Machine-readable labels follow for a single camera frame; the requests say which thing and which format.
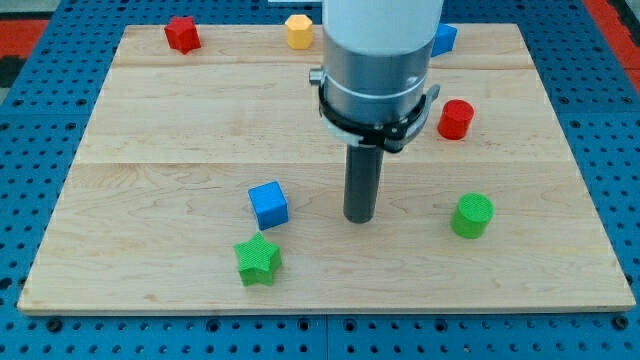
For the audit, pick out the blue cube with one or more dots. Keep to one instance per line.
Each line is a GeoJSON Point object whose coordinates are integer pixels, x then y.
{"type": "Point", "coordinates": [269, 204]}

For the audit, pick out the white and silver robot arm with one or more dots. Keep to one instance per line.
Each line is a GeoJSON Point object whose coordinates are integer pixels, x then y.
{"type": "Point", "coordinates": [376, 56]}

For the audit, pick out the blue block behind arm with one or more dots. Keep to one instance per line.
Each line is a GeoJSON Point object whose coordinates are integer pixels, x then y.
{"type": "Point", "coordinates": [444, 40]}

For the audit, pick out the light wooden board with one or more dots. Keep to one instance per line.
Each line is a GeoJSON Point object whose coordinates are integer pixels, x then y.
{"type": "Point", "coordinates": [157, 195]}

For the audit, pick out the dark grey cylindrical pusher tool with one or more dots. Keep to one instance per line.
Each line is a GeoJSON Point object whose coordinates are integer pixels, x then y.
{"type": "Point", "coordinates": [363, 170]}

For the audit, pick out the green star block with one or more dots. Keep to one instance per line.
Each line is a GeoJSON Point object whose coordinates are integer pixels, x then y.
{"type": "Point", "coordinates": [258, 260]}

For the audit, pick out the red cylinder block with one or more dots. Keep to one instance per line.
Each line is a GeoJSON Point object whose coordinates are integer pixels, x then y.
{"type": "Point", "coordinates": [455, 120]}

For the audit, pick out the yellow hexagon block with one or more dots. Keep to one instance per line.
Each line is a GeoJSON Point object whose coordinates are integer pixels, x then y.
{"type": "Point", "coordinates": [299, 32]}

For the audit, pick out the green cylinder block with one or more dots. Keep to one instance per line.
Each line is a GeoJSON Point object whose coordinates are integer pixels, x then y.
{"type": "Point", "coordinates": [472, 214]}

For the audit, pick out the red star block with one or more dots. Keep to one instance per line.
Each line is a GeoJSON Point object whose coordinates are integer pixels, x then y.
{"type": "Point", "coordinates": [182, 34]}

